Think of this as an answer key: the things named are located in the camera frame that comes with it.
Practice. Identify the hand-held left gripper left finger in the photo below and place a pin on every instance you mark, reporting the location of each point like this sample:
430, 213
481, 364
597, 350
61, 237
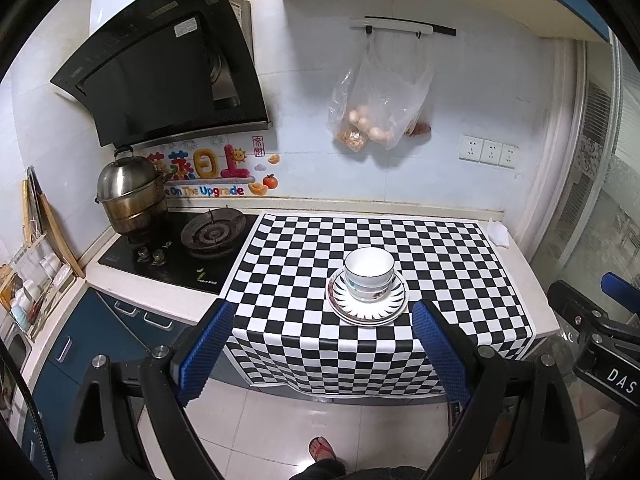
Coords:
205, 355

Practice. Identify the black range hood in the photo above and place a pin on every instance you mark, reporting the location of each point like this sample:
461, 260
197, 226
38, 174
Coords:
150, 70

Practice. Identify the black gas stove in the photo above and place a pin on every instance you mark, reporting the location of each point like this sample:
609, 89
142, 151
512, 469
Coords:
210, 272

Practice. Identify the clear plastic bag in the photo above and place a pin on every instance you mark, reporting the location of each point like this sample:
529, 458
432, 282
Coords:
385, 95

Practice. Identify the persimmon wall sticker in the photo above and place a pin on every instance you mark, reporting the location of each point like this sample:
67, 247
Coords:
270, 181

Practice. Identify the steel steamer pot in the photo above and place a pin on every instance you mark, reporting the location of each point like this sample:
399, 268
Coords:
130, 185

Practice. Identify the gold ingot wall sticker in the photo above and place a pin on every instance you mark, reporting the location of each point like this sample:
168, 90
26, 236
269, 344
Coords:
273, 159
258, 189

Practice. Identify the wooden cutting board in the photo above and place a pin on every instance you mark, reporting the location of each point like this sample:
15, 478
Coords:
60, 235

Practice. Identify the white tissue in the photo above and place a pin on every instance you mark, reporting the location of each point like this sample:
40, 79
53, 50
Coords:
499, 234

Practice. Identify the blue base cabinet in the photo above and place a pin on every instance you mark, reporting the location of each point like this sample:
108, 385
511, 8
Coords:
85, 340

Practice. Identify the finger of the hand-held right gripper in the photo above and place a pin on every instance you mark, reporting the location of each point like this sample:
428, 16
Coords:
622, 290
575, 305

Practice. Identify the person's dark trousers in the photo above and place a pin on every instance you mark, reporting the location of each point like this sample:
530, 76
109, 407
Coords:
350, 471

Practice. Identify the white plate blue leaf pattern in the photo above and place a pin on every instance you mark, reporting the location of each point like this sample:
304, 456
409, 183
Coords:
392, 290

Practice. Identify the white wall socket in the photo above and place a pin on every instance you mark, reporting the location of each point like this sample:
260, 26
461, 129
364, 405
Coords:
470, 148
508, 156
491, 151

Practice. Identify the colourful letter wall sticker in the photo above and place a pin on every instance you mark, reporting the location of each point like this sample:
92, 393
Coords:
205, 170

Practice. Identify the foot in red sandal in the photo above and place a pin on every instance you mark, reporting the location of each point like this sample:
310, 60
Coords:
321, 447

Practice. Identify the black white checkered cloth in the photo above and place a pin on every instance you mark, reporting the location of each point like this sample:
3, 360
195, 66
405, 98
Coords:
300, 320

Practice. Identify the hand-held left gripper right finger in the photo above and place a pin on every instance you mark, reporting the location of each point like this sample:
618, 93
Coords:
440, 350

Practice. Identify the white wall hook rail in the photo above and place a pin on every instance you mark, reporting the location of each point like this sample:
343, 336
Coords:
400, 24

